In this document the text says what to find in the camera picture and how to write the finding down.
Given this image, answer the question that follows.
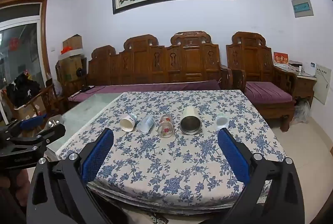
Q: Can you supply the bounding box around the blue floral tablecloth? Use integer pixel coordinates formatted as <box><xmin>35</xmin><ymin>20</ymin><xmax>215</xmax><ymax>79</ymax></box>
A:
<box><xmin>56</xmin><ymin>90</ymin><xmax>287</xmax><ymax>214</ymax></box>

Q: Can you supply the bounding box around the white wall cabinet door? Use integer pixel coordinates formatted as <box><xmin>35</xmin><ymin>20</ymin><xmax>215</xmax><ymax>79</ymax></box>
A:
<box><xmin>313</xmin><ymin>64</ymin><xmax>332</xmax><ymax>105</ymax></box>

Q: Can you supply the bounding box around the wooden side table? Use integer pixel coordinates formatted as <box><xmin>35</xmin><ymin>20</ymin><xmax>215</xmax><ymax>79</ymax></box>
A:
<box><xmin>295</xmin><ymin>72</ymin><xmax>317</xmax><ymax>108</ymax></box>

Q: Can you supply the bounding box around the small wooden chair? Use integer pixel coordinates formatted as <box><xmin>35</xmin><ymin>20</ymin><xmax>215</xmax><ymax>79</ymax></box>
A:
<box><xmin>2</xmin><ymin>83</ymin><xmax>67</xmax><ymax>120</ymax></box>

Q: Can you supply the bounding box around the purple sofa cushion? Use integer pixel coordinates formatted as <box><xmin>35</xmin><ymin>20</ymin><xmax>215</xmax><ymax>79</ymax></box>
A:
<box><xmin>68</xmin><ymin>80</ymin><xmax>221</xmax><ymax>103</ymax></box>

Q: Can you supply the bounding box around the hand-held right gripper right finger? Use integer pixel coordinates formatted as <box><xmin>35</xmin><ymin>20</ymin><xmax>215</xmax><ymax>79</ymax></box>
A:
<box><xmin>217</xmin><ymin>128</ymin><xmax>306</xmax><ymax>224</ymax></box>

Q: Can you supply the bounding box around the floral glass cup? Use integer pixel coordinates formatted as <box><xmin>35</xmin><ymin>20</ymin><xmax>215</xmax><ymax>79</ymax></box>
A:
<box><xmin>157</xmin><ymin>114</ymin><xmax>176</xmax><ymax>139</ymax></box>

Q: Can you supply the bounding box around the white small box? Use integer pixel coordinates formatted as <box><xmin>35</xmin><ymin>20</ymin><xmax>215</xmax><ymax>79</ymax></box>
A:
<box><xmin>309</xmin><ymin>61</ymin><xmax>319</xmax><ymax>76</ymax></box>

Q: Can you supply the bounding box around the red gift box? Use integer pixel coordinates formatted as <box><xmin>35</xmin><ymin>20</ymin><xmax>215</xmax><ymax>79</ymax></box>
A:
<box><xmin>273</xmin><ymin>52</ymin><xmax>290</xmax><ymax>68</ymax></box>

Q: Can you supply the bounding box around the purple armchair cushion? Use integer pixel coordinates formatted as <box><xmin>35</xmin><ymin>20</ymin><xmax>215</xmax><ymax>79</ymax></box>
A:
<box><xmin>245</xmin><ymin>81</ymin><xmax>293</xmax><ymax>104</ymax></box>

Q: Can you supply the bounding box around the small translucent white cup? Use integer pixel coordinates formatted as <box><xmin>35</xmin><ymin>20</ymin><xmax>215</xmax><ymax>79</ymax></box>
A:
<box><xmin>215</xmin><ymin>113</ymin><xmax>230</xmax><ymax>130</ymax></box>

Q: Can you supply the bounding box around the carved wooden sofa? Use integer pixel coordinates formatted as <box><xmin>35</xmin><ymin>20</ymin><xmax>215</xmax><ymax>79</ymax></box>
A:
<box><xmin>87</xmin><ymin>31</ymin><xmax>234</xmax><ymax>90</ymax></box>

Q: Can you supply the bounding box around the white paper cup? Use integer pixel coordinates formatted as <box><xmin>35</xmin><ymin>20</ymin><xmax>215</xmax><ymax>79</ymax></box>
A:
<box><xmin>120</xmin><ymin>113</ymin><xmax>137</xmax><ymax>132</ymax></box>

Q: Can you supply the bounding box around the small brown cardboard box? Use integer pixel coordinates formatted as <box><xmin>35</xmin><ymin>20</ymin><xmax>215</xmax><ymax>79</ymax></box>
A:
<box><xmin>62</xmin><ymin>34</ymin><xmax>83</xmax><ymax>52</ymax></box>

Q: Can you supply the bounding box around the grey wall electrical panel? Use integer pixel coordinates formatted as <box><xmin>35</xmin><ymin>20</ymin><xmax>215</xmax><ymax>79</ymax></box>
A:
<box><xmin>291</xmin><ymin>0</ymin><xmax>314</xmax><ymax>18</ymax></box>

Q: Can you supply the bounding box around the person's left hand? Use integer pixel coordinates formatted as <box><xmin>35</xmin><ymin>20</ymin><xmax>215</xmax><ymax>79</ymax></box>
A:
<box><xmin>0</xmin><ymin>169</ymin><xmax>31</xmax><ymax>205</ymax></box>

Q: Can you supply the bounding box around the wooden framed glass door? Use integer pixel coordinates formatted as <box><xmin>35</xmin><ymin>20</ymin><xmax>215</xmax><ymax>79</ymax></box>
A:
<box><xmin>0</xmin><ymin>0</ymin><xmax>52</xmax><ymax>123</ymax></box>

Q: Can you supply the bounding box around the pile of black clothes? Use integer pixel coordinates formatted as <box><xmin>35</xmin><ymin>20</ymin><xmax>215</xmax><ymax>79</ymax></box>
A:
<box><xmin>6</xmin><ymin>73</ymin><xmax>41</xmax><ymax>108</ymax></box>

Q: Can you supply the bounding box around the white flat box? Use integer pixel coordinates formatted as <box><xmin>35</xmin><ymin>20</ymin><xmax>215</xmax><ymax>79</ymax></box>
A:
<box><xmin>58</xmin><ymin>48</ymin><xmax>85</xmax><ymax>61</ymax></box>

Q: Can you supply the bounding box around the clear plastic bag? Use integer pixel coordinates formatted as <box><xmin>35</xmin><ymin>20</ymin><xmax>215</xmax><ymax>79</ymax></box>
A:
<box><xmin>293</xmin><ymin>100</ymin><xmax>312</xmax><ymax>125</ymax></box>

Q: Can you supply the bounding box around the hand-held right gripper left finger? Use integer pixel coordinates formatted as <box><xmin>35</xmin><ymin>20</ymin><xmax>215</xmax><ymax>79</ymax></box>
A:
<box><xmin>26</xmin><ymin>128</ymin><xmax>123</xmax><ymax>224</ymax></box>

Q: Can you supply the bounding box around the large brown cardboard box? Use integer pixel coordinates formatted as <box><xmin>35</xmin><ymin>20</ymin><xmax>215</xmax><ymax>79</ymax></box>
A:
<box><xmin>55</xmin><ymin>56</ymin><xmax>88</xmax><ymax>82</ymax></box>

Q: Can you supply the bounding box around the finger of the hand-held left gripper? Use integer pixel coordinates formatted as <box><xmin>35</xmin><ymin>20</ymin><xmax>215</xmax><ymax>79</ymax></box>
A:
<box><xmin>5</xmin><ymin>124</ymin><xmax>66</xmax><ymax>149</ymax></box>
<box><xmin>0</xmin><ymin>115</ymin><xmax>48</xmax><ymax>137</ymax></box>

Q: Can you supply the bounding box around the cream steel tumbler cup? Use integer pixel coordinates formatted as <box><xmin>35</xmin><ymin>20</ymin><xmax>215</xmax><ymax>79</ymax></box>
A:
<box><xmin>179</xmin><ymin>106</ymin><xmax>203</xmax><ymax>135</ymax></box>

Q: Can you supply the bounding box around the stack of papers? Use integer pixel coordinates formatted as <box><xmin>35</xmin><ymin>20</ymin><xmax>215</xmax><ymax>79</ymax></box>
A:
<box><xmin>288</xmin><ymin>60</ymin><xmax>304</xmax><ymax>74</ymax></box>

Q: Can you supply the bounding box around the carved wooden armchair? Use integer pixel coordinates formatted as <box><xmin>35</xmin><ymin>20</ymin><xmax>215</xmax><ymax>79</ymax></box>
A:
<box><xmin>226</xmin><ymin>32</ymin><xmax>297</xmax><ymax>132</ymax></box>

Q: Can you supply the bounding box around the glass coffee table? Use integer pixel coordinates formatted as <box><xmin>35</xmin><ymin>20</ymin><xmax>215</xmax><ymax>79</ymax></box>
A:
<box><xmin>46</xmin><ymin>93</ymin><xmax>123</xmax><ymax>161</ymax></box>

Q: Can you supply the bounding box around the clear plastic cup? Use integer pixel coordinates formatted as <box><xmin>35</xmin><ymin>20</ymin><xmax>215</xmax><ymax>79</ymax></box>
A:
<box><xmin>137</xmin><ymin>115</ymin><xmax>156</xmax><ymax>133</ymax></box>

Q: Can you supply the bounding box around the red window decoration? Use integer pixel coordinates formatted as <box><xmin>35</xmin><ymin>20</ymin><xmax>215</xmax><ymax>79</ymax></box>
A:
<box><xmin>9</xmin><ymin>37</ymin><xmax>20</xmax><ymax>51</ymax></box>

